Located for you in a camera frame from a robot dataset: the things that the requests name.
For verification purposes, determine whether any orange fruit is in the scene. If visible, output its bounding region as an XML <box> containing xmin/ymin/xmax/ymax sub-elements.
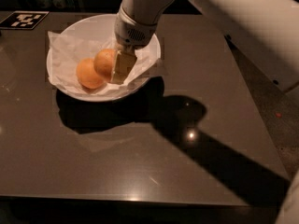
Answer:
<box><xmin>76</xmin><ymin>58</ymin><xmax>105</xmax><ymax>90</ymax></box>
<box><xmin>93</xmin><ymin>49</ymin><xmax>116</xmax><ymax>82</ymax></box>

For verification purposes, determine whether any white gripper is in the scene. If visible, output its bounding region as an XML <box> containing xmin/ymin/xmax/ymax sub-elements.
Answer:
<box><xmin>111</xmin><ymin>7</ymin><xmax>157</xmax><ymax>84</ymax></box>

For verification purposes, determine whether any white crumpled paper liner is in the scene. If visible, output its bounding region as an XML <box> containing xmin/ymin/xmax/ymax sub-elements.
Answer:
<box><xmin>47</xmin><ymin>23</ymin><xmax>166</xmax><ymax>96</ymax></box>

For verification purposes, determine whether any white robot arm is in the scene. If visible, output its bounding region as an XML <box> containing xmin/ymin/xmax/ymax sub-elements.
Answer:
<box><xmin>115</xmin><ymin>0</ymin><xmax>299</xmax><ymax>91</ymax></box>

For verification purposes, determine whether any white bowl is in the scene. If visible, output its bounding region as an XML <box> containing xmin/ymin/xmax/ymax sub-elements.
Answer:
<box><xmin>46</xmin><ymin>13</ymin><xmax>162</xmax><ymax>103</ymax></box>

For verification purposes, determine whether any black white fiducial marker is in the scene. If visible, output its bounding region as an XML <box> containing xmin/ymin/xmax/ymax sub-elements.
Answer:
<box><xmin>0</xmin><ymin>11</ymin><xmax>49</xmax><ymax>30</ymax></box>

